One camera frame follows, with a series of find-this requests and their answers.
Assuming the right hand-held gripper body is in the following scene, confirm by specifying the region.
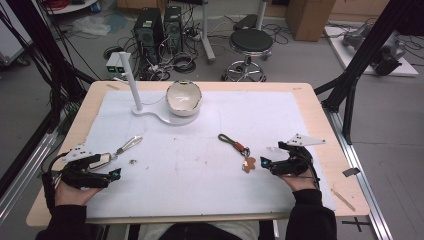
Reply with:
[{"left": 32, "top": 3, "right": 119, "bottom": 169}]
[{"left": 269, "top": 133, "right": 327, "bottom": 178}]

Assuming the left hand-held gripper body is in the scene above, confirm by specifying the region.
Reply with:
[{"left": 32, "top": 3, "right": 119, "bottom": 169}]
[{"left": 60, "top": 143, "right": 113, "bottom": 190}]

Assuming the silver metal clip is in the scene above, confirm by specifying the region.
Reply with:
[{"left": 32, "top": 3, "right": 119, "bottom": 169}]
[{"left": 111, "top": 135, "right": 144, "bottom": 158}]

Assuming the gingerbread charm keychain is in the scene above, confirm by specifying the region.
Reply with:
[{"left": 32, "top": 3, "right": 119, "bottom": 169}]
[{"left": 217, "top": 133, "right": 257, "bottom": 174}]

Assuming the person's right hand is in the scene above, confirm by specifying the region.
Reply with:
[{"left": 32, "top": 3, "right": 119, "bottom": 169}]
[{"left": 280, "top": 170, "right": 320, "bottom": 193}]

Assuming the person's left hand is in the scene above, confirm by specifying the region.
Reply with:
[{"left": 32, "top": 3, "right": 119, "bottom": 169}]
[{"left": 54, "top": 181, "right": 103, "bottom": 207}]

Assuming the grey tape piece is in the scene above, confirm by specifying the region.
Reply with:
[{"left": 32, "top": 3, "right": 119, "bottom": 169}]
[{"left": 342, "top": 167, "right": 362, "bottom": 178}]

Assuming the thin wooden stick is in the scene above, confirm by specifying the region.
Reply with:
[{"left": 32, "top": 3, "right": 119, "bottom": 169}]
[{"left": 330, "top": 187, "right": 357, "bottom": 213}]

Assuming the white stand with pole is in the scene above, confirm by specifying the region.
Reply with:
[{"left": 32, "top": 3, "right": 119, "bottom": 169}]
[{"left": 118, "top": 51, "right": 202, "bottom": 127}]

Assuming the black tape cross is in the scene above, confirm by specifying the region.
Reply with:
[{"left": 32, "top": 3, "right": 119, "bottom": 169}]
[{"left": 341, "top": 216, "right": 371, "bottom": 233}]

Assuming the person's torso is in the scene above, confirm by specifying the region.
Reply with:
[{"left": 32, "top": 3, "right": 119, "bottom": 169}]
[{"left": 137, "top": 221, "right": 262, "bottom": 240}]

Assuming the grey power supply box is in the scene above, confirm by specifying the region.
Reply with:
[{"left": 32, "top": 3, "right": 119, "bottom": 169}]
[
  {"left": 105, "top": 52, "right": 120, "bottom": 75},
  {"left": 115, "top": 53, "right": 133, "bottom": 75}
]

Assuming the white ceramic bowl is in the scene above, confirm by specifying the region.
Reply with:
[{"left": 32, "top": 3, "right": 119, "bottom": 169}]
[{"left": 165, "top": 79, "right": 203, "bottom": 118}]

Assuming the black round stool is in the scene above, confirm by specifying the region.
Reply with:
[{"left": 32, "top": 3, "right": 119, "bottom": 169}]
[{"left": 221, "top": 27, "right": 275, "bottom": 83}]

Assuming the cardboard box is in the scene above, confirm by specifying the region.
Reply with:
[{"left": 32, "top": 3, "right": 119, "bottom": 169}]
[{"left": 285, "top": 0, "right": 337, "bottom": 43}]

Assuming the black foot pedal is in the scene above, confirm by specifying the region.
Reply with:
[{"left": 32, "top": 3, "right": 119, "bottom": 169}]
[{"left": 232, "top": 13, "right": 259, "bottom": 32}]

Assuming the clear plastic bag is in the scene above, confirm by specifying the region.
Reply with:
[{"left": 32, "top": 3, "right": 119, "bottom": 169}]
[{"left": 71, "top": 15, "right": 112, "bottom": 37}]

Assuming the large black computer tower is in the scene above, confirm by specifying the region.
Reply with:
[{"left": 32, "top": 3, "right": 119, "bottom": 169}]
[{"left": 132, "top": 7, "right": 165, "bottom": 66}]

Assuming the white metal table leg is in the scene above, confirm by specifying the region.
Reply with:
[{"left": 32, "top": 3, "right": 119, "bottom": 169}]
[{"left": 199, "top": 0, "right": 217, "bottom": 65}]

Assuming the white board with robot parts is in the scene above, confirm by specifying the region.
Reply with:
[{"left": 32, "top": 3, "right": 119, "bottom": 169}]
[{"left": 324, "top": 18, "right": 420, "bottom": 78}]

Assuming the small black computer tower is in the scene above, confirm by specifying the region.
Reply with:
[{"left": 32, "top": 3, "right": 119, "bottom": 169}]
[{"left": 163, "top": 5, "right": 185, "bottom": 55}]

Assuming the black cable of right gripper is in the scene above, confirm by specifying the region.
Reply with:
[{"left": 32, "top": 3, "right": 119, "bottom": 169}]
[{"left": 307, "top": 154, "right": 322, "bottom": 192}]

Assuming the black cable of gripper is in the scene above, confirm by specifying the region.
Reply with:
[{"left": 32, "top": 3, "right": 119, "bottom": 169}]
[
  {"left": 41, "top": 151, "right": 69, "bottom": 209},
  {"left": 307, "top": 154, "right": 322, "bottom": 192}
]

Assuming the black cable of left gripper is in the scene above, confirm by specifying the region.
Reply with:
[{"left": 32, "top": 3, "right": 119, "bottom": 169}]
[{"left": 41, "top": 151, "right": 69, "bottom": 209}]

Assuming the aluminium rail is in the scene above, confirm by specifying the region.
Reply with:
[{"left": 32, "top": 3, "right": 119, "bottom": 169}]
[
  {"left": 0, "top": 131, "right": 59, "bottom": 224},
  {"left": 323, "top": 108, "right": 395, "bottom": 240}
]

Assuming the black metal frame post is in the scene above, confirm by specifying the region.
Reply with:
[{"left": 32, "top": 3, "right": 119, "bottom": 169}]
[
  {"left": 313, "top": 0, "right": 424, "bottom": 146},
  {"left": 0, "top": 0, "right": 98, "bottom": 134}
]

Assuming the coiled black cable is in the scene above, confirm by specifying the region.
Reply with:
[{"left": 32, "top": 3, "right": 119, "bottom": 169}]
[{"left": 172, "top": 52, "right": 198, "bottom": 75}]

